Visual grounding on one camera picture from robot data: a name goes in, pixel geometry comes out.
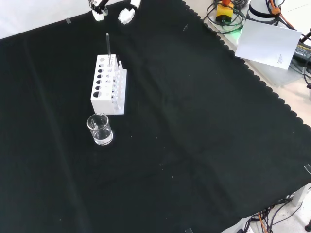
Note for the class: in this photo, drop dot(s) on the yellow stop button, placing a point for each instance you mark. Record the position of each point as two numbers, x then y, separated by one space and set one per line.
224 12

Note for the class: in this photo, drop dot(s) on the white test tube rack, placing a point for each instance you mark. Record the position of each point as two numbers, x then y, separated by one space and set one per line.
102 99

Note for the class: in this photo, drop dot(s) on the clear tape piece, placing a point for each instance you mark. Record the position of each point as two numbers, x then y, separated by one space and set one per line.
307 168
68 21
188 230

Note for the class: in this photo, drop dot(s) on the clear glass rod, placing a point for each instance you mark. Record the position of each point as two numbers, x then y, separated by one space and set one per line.
108 48

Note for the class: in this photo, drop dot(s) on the clear glass beaker with water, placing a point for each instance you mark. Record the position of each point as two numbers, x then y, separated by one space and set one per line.
100 136

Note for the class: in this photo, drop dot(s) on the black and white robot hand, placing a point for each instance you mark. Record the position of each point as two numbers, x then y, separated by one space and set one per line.
126 15

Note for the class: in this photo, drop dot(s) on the black power adapter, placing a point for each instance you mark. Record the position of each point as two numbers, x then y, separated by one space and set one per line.
302 52

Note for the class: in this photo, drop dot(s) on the black bench cloth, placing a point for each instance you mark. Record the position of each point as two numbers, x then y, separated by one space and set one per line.
170 121

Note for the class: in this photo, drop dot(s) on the pale board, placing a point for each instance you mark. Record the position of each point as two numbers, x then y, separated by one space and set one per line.
267 46

